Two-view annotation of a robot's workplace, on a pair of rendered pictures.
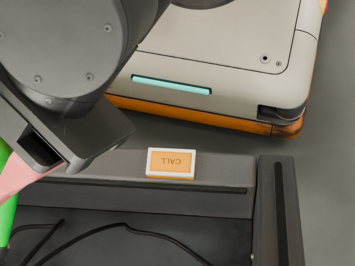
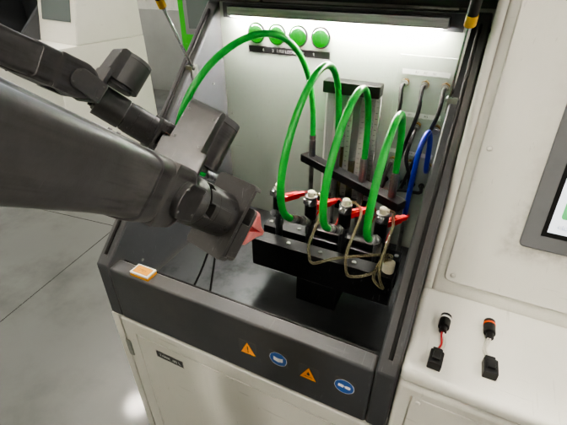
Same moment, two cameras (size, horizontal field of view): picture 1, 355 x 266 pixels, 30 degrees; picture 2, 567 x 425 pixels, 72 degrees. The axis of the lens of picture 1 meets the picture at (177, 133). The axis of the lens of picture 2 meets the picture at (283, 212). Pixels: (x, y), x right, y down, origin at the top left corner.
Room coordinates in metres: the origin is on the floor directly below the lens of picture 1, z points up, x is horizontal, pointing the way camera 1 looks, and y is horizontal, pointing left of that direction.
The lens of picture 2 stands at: (0.84, 0.44, 1.55)
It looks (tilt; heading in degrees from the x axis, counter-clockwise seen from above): 33 degrees down; 191
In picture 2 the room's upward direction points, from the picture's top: straight up
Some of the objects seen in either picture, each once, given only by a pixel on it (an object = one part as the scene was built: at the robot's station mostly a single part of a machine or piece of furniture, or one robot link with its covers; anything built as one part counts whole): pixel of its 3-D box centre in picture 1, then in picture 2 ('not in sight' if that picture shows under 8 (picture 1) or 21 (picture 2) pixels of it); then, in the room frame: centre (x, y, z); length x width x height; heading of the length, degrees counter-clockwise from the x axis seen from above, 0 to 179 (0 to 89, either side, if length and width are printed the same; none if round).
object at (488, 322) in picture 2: not in sight; (489, 346); (0.34, 0.71, 0.99); 0.12 x 0.02 x 0.02; 168
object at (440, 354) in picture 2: not in sight; (440, 339); (0.34, 0.63, 0.99); 0.12 x 0.02 x 0.02; 163
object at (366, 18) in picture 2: not in sight; (327, 16); (-0.19, 0.35, 1.43); 0.54 x 0.03 x 0.02; 75
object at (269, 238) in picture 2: not in sight; (323, 268); (0.10, 0.40, 0.91); 0.34 x 0.10 x 0.15; 75
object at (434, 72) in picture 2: not in sight; (415, 124); (-0.13, 0.59, 1.20); 0.13 x 0.03 x 0.31; 75
